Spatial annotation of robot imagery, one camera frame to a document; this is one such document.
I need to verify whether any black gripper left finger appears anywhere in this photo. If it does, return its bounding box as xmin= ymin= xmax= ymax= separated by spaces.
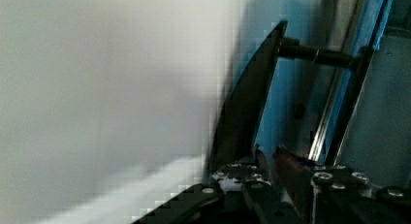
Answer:
xmin=211 ymin=144 xmax=272 ymax=193

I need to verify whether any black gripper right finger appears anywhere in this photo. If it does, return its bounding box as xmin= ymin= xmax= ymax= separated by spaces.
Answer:
xmin=273 ymin=146 xmax=372 ymax=224

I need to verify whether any silver toaster oven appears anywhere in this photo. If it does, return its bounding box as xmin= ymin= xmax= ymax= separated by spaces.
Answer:
xmin=203 ymin=0 xmax=411 ymax=189

